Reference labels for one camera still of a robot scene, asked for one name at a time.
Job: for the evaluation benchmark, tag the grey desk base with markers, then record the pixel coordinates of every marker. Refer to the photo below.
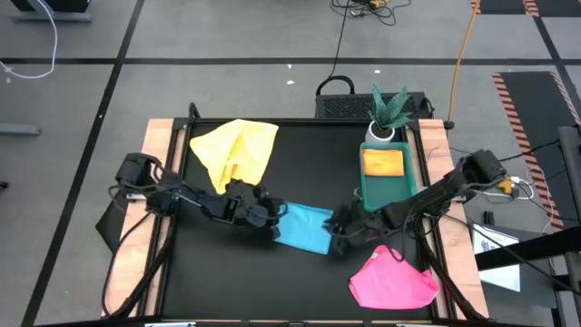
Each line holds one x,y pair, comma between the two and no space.
50,17

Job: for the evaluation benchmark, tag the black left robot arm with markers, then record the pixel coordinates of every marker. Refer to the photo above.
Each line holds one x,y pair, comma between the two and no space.
190,200

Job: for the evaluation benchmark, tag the narrow striped black floor mat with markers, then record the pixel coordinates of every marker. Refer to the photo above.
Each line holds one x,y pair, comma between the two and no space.
504,5

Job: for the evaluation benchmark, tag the pink microfiber towel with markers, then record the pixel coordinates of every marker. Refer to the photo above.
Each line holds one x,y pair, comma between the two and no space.
395,281

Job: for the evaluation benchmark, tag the orange microfiber towel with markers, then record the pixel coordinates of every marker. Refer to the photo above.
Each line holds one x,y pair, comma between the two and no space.
383,162

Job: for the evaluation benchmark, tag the white paper sheet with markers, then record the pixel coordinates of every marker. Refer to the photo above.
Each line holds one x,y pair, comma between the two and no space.
499,277

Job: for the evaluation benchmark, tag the potted snake plant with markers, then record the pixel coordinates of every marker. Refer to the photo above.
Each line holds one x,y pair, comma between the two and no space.
386,115

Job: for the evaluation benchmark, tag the large striped black floor mat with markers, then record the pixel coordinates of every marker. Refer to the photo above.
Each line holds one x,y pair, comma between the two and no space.
540,113

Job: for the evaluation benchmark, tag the wooden table side board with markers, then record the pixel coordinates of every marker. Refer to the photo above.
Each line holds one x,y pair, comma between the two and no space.
436,145
154,145

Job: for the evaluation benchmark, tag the teal plastic bin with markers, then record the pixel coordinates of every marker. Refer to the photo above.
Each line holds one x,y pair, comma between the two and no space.
390,191

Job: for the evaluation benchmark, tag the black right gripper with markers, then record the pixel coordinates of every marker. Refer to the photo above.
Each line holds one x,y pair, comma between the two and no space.
358,222

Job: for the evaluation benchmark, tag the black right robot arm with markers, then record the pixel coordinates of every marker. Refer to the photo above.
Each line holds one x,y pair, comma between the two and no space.
436,195

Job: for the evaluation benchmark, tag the grey furniture foot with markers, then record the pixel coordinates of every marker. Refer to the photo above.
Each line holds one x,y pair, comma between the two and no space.
18,130

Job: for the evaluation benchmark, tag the yellow power plug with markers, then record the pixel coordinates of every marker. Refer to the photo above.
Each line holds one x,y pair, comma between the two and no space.
506,185

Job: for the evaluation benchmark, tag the blue microfiber towel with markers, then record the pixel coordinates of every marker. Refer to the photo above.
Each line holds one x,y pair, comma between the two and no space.
304,227

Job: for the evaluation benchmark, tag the yellow microfiber towel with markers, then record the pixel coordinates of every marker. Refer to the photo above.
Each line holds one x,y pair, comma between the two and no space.
236,150

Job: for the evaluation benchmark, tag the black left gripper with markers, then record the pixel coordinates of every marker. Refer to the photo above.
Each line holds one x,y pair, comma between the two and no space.
256,206

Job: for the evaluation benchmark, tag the black table frame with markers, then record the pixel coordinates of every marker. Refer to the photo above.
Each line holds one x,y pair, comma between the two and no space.
295,121

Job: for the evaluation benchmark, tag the black metal beam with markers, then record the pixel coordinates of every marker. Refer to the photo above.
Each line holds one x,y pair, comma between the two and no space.
535,247

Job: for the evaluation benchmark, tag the black computer case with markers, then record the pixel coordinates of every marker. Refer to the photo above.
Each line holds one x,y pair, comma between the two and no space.
349,106

